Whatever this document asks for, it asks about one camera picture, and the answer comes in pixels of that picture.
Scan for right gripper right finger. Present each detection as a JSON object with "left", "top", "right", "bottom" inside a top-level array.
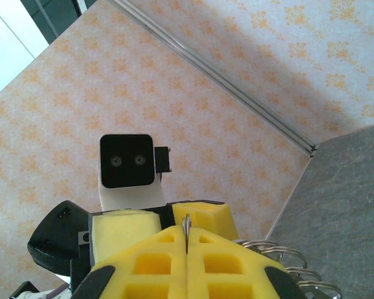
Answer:
[{"left": 186, "top": 226, "right": 307, "bottom": 299}]

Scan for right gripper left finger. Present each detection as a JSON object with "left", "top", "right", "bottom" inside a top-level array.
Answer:
[{"left": 70, "top": 225, "right": 188, "bottom": 299}]

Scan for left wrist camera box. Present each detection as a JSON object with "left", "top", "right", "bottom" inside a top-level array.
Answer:
[{"left": 98, "top": 133, "right": 171, "bottom": 211}]

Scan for aluminium frame post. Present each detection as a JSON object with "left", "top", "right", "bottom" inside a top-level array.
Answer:
[{"left": 107, "top": 0, "right": 318, "bottom": 155}]

